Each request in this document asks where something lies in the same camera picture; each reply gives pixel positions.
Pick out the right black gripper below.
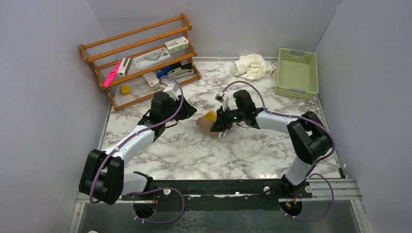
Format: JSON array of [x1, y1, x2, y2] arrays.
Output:
[[210, 105, 245, 132]]

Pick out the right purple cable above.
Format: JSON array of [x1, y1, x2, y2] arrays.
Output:
[[215, 81, 337, 222]]

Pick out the pink plastic tool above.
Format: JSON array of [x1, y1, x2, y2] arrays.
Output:
[[103, 59, 121, 87]]

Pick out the grey white stapler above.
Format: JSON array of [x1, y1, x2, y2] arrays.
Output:
[[167, 63, 194, 79]]

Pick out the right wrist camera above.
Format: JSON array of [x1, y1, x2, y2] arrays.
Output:
[[215, 92, 229, 111]]

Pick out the cream white towel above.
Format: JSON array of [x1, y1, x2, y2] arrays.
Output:
[[233, 54, 277, 81]]

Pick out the green plastic basket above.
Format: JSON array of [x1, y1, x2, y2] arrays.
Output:
[[275, 48, 319, 100]]

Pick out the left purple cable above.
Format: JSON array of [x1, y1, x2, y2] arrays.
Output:
[[89, 75, 185, 205]]

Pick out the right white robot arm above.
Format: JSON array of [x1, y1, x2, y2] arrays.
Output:
[[210, 90, 332, 198]]

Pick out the small white red box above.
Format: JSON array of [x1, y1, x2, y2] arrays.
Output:
[[142, 72, 160, 90]]

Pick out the blue stapler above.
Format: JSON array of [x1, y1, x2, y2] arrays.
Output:
[[155, 63, 181, 79]]

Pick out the orange wooden rack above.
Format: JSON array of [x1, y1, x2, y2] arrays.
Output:
[[80, 14, 201, 111]]

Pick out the purple cable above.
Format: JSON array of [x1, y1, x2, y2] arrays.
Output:
[[89, 75, 185, 205], [215, 81, 337, 222]]

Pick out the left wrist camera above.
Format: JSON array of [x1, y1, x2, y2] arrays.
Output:
[[163, 83, 179, 100]]

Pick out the white silver device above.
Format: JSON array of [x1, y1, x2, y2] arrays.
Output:
[[118, 58, 132, 77]]

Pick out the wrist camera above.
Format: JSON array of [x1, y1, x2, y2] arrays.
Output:
[[215, 92, 229, 111], [163, 83, 179, 100]]

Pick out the white green box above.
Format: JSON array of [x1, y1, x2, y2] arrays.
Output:
[[165, 36, 189, 54]]

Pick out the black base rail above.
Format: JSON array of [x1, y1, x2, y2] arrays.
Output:
[[121, 179, 312, 211]]

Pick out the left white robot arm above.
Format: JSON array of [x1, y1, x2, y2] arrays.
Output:
[[79, 92, 197, 204]]

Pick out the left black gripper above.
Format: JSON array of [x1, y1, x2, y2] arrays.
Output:
[[163, 95, 197, 123]]

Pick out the yellow sponge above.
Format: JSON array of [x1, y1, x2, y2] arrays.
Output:
[[119, 85, 131, 95]]

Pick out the long white flat box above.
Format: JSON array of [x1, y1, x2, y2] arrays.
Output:
[[133, 47, 171, 70]]

